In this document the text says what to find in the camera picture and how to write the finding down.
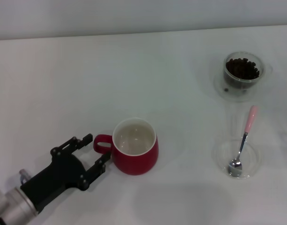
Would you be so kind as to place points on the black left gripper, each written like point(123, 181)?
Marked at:
point(59, 173)

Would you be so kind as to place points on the red ceramic mug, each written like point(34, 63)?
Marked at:
point(134, 164)

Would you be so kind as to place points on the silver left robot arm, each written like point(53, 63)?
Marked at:
point(14, 206)

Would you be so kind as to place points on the coffee beans pile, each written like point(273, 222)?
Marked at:
point(241, 69)

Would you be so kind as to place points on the clear glass cup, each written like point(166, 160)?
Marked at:
point(262, 70)

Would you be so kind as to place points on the clear glass saucer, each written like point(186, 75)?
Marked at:
point(234, 96)

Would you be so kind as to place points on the clear glass dish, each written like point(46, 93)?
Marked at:
point(251, 154)

